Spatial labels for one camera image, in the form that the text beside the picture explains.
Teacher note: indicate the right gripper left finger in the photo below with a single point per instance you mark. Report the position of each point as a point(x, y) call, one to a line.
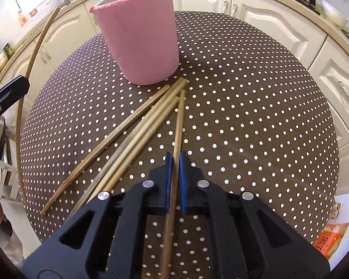
point(105, 238)

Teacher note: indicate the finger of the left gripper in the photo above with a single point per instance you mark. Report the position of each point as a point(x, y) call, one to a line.
point(13, 92)

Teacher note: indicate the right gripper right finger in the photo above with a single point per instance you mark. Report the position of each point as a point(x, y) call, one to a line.
point(247, 239)

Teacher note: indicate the pink utensil cup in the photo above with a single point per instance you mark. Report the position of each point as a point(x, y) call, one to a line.
point(141, 36)

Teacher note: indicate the orange snack bag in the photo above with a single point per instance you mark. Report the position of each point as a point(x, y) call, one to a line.
point(330, 239)

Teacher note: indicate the brown polka dot tablecloth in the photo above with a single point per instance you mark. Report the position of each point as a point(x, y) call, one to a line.
point(192, 122)

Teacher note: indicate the white bowl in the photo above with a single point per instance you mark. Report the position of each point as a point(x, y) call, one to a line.
point(333, 15)

